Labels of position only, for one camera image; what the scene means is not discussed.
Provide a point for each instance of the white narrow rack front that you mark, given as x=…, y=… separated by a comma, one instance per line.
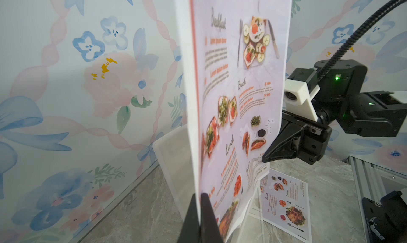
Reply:
x=226, y=174

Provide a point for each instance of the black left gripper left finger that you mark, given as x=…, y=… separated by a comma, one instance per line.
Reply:
x=190, y=232

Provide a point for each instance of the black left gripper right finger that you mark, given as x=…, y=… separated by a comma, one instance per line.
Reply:
x=209, y=232

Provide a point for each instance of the restaurant special menu sheet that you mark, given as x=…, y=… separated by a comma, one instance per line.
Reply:
x=234, y=60

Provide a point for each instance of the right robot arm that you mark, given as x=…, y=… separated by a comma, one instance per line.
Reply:
x=313, y=104

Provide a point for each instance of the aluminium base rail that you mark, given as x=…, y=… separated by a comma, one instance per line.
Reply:
x=375, y=182

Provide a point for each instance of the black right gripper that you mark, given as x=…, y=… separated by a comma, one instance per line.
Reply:
x=299, y=138

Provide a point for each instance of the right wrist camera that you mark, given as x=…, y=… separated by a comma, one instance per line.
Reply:
x=300, y=89

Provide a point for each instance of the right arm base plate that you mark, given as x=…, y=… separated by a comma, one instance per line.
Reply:
x=386, y=220

